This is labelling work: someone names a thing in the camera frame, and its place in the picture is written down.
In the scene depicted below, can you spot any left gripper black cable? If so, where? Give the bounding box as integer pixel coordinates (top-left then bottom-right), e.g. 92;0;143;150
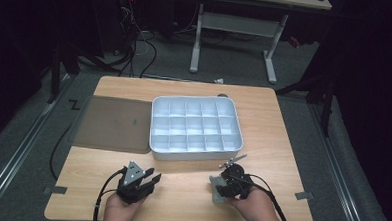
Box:
91;167;129;221

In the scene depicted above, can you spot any black floor cable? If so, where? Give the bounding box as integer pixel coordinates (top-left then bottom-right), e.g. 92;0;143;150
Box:
48;123;75;182

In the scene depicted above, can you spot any metal floor rail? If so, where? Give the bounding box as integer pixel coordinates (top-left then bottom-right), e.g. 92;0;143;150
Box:
302;100;374;221
0;71;72;217

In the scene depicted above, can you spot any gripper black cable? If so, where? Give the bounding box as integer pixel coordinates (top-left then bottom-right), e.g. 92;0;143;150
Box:
244;173;291;221
91;167;129;221

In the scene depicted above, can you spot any black metal stand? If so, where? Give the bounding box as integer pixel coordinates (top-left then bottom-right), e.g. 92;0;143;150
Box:
272;72;339;139
46;43;105;107

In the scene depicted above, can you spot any white-framed wooden desk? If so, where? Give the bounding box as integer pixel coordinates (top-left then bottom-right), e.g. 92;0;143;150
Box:
187;0;333;87

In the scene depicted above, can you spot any grey translucent plastic lid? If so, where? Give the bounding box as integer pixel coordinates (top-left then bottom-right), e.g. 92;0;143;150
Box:
71;94;154;156

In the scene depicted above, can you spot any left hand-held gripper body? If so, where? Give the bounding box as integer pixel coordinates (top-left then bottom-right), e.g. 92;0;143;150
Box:
115;159;158;206

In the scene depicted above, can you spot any white divided storage box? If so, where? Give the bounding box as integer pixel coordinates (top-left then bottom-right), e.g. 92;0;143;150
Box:
148;93;247;166

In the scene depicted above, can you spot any grey cloth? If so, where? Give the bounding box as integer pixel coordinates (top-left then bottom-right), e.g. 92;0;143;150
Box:
207;174;231;205

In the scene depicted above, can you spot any person's left hand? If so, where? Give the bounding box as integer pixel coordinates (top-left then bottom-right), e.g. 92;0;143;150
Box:
102;191;147;221

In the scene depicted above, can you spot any grey tape strip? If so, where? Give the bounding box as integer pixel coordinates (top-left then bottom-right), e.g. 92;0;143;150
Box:
42;185;70;196
294;190;316;202

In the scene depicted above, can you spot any person's right hand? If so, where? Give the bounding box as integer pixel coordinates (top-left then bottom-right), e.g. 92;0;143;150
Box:
224;184;283;221

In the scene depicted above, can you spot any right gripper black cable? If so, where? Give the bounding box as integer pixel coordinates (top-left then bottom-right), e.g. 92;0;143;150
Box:
244;173;291;221

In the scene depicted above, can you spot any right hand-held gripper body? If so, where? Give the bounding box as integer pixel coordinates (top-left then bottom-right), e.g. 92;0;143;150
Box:
214;152;257;200

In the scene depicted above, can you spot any bundle of floor cables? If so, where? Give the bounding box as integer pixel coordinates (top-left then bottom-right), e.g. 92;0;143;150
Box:
113;0;161;80

